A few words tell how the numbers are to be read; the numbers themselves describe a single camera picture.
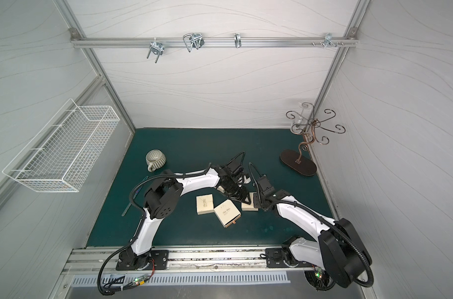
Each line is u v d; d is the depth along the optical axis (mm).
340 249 411
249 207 841
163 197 534
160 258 735
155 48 786
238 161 802
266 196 660
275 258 733
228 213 836
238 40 783
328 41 765
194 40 765
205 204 857
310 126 804
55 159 661
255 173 767
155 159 1037
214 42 788
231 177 778
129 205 882
